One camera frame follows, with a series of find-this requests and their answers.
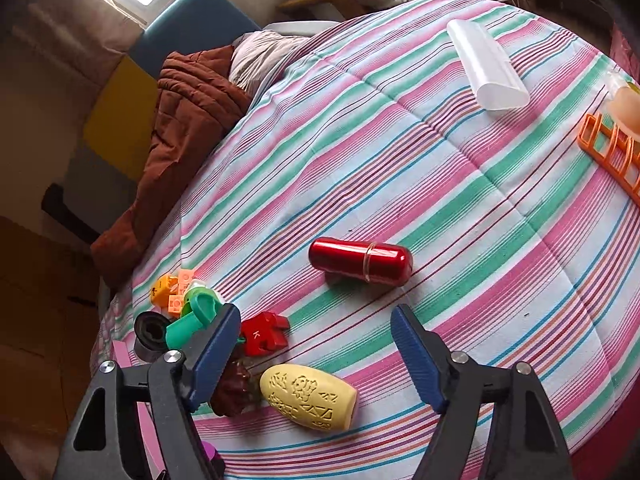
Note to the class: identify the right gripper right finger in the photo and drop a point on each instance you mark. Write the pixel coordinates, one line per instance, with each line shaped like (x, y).
(525, 438)

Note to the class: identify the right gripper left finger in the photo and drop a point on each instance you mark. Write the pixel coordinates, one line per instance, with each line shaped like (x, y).
(105, 438)

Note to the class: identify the purple flanged cup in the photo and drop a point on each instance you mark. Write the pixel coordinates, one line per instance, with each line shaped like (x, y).
(215, 459)

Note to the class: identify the teal green flanged cylinder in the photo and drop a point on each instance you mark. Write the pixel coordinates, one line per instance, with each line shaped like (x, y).
(180, 331)

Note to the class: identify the orange cube block cluster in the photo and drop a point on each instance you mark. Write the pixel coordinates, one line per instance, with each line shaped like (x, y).
(178, 286)

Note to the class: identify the yellow carved oval block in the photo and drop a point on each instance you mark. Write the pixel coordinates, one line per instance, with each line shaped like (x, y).
(309, 397)

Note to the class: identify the black grey cylinder jar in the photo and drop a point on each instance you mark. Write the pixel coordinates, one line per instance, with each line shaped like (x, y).
(150, 329)

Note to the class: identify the yellow orange small block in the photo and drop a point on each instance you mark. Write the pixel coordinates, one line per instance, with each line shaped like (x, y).
(162, 288)

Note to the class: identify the green and white round toy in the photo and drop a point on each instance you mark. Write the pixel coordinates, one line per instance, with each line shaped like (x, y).
(205, 300)

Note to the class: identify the red puzzle piece block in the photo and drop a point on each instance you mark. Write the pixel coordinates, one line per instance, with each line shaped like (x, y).
(264, 334)

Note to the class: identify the red metallic capsule case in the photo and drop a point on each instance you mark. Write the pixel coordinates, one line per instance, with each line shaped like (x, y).
(371, 262)

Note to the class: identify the yellow blue headboard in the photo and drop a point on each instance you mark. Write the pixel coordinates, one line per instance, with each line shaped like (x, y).
(102, 176)

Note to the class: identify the orange plastic rack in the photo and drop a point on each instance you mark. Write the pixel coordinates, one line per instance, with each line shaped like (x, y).
(614, 150)

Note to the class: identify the striped bed quilt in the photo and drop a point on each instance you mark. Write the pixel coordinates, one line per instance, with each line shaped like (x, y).
(523, 248)

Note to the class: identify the peach plastic bottle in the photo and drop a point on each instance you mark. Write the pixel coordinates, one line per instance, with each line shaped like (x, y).
(624, 104)

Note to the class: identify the white translucent tube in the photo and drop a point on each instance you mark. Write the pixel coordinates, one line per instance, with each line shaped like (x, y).
(492, 78)

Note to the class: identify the brown rust duvet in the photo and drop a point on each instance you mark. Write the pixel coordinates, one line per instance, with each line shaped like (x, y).
(197, 106)

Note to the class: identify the beige window curtain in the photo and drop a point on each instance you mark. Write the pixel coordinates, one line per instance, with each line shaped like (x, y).
(85, 37)

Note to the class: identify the striped grey pillow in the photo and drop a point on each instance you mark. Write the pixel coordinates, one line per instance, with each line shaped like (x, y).
(256, 53)

